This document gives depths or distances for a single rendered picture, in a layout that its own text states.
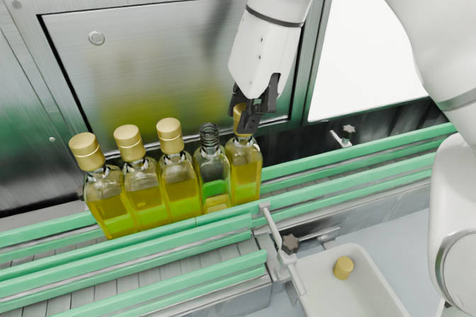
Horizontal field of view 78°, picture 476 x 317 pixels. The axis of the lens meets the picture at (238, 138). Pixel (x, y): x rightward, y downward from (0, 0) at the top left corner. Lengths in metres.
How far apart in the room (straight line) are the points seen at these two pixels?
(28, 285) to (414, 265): 0.78
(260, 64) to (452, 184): 0.25
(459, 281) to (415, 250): 0.50
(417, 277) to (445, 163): 0.48
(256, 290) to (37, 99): 0.51
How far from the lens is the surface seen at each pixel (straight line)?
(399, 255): 0.85
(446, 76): 0.31
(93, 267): 0.58
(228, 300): 0.59
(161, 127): 0.43
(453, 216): 0.40
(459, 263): 0.38
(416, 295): 0.82
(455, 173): 0.39
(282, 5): 0.36
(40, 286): 0.62
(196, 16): 0.50
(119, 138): 0.43
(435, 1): 0.39
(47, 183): 0.75
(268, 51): 0.36
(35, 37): 0.51
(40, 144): 0.67
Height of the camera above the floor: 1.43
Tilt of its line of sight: 42 degrees down
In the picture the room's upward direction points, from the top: straight up
